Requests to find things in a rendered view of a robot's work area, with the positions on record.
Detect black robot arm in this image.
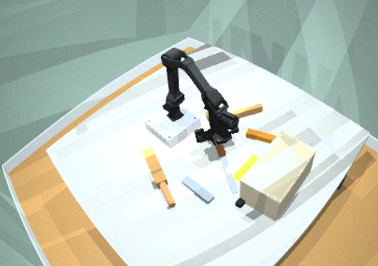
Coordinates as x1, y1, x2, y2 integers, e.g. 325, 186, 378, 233
161, 48, 240, 144

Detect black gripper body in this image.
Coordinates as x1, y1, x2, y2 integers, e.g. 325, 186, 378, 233
195, 122, 240, 142

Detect cream box-shaped cabinet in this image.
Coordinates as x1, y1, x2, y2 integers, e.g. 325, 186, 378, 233
233, 130, 316, 221

